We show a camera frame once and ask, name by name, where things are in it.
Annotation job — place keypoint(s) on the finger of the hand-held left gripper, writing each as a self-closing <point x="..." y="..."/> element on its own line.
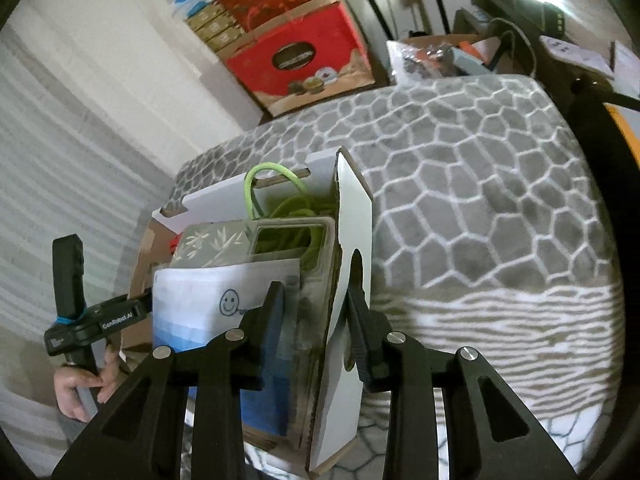
<point x="145" y="304"/>

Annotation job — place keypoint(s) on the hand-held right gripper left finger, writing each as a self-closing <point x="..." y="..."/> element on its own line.
<point x="265" y="330"/>

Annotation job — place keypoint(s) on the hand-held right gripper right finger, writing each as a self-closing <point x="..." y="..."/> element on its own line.
<point x="362" y="340"/>

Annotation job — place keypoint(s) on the blue face mask pack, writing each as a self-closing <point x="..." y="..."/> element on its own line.
<point x="200" y="305"/>

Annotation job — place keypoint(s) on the clear bamboo print pouch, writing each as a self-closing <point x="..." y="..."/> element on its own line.
<point x="215" y="242"/>

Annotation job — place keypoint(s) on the white and brown cardboard box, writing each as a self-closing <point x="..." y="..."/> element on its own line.
<point x="352" y="220"/>

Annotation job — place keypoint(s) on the person's left hand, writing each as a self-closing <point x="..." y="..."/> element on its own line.
<point x="65" y="390"/>

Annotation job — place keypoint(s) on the white curtain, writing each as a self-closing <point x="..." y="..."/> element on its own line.
<point x="60" y="185"/>

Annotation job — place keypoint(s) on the large red gift box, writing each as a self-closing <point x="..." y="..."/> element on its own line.
<point x="300" y="60"/>

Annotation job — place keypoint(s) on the gold flat box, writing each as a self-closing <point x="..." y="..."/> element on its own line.
<point x="205" y="16"/>
<point x="225" y="40"/>

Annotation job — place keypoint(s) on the clear plastic bag of parts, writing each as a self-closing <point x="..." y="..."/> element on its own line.
<point x="420" y="62"/>

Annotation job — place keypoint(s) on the orange box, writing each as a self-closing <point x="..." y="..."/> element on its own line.
<point x="625" y="130"/>

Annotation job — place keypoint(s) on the pink box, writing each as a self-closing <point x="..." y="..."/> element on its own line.
<point x="627" y="67"/>

